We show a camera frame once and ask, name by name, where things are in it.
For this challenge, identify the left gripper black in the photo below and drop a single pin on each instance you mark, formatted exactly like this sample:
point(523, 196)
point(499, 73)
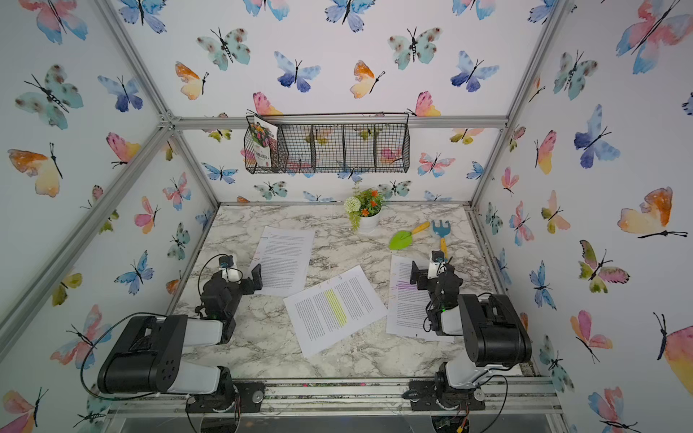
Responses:
point(247, 281)

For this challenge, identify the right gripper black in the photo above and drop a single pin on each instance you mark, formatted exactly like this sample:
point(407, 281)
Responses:
point(424, 276)

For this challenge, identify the purple highlighted document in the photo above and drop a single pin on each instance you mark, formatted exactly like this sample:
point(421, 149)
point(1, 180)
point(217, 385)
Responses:
point(406, 305)

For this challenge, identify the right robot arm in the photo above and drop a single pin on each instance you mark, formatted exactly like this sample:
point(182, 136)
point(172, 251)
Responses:
point(493, 336)

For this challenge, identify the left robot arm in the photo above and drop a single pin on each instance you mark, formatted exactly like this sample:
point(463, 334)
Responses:
point(147, 358)

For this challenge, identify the blue toy rake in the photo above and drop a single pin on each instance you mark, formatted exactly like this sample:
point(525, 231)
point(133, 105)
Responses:
point(442, 230)

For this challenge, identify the green toy trowel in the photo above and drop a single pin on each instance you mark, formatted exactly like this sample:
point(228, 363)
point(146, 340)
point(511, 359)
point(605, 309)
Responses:
point(403, 238)

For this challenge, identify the plain text document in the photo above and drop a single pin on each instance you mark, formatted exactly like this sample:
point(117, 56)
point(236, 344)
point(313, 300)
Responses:
point(284, 256)

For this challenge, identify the yellow highlighted document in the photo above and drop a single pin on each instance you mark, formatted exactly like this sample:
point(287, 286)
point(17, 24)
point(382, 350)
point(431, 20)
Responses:
point(331, 311)

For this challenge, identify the potted flower plant white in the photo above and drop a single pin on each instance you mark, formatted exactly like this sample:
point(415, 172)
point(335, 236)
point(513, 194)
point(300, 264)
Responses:
point(363, 204)

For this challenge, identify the seed packet in basket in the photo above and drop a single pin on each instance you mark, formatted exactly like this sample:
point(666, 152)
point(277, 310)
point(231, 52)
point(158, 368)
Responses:
point(264, 142)

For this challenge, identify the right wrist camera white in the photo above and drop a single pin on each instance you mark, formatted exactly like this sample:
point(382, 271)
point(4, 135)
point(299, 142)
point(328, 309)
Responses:
point(437, 264)

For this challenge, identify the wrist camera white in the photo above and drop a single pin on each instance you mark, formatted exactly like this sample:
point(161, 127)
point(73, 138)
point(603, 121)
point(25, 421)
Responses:
point(437, 264)
point(228, 269)

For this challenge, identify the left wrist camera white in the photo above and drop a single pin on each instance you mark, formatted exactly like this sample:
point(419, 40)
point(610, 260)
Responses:
point(228, 269)

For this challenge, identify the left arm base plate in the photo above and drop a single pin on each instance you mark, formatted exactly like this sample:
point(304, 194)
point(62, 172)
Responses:
point(233, 397)

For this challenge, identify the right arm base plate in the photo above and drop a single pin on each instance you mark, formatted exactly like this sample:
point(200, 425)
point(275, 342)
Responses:
point(429, 395)

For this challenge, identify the black wire basket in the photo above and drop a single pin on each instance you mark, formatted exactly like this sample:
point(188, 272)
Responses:
point(351, 144)

